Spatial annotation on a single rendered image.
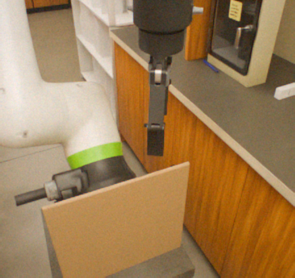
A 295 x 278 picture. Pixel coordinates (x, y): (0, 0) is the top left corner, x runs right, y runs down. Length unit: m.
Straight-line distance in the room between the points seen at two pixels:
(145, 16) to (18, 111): 0.28
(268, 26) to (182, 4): 0.99
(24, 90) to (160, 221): 0.39
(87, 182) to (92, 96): 0.18
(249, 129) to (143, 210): 0.69
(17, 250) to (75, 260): 1.39
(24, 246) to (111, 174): 1.48
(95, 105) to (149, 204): 0.24
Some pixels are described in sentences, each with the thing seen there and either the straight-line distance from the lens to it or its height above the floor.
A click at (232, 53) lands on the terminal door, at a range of 1.56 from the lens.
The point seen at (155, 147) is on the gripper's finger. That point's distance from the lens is 0.57.
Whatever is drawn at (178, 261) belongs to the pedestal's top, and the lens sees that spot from 0.83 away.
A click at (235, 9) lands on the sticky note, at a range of 1.51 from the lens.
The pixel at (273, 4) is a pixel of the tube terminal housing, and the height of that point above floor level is 1.30.
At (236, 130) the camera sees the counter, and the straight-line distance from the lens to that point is 1.24.
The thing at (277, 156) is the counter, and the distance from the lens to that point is 1.16.
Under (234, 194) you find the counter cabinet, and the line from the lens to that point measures 1.36.
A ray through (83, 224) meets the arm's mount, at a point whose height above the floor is 1.15.
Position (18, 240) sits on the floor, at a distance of 2.13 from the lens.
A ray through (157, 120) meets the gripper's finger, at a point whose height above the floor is 1.36.
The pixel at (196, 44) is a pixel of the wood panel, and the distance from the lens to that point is 1.74.
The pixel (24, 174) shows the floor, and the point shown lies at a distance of 2.52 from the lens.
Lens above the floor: 1.65
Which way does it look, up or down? 37 degrees down
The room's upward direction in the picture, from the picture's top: straight up
